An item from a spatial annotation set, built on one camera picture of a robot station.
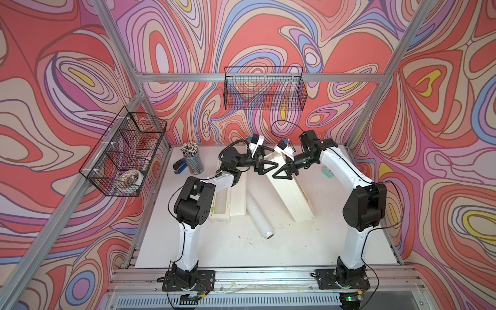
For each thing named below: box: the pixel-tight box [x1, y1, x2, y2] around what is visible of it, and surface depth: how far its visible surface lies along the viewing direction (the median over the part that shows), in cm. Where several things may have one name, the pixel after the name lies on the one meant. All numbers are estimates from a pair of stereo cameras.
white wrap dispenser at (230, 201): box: [209, 171, 248, 224], surface depth 89 cm
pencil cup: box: [180, 141, 205, 176], surface depth 98 cm
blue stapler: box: [173, 157, 188, 175], surface depth 109 cm
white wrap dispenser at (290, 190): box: [264, 151, 316, 223], surface depth 80 cm
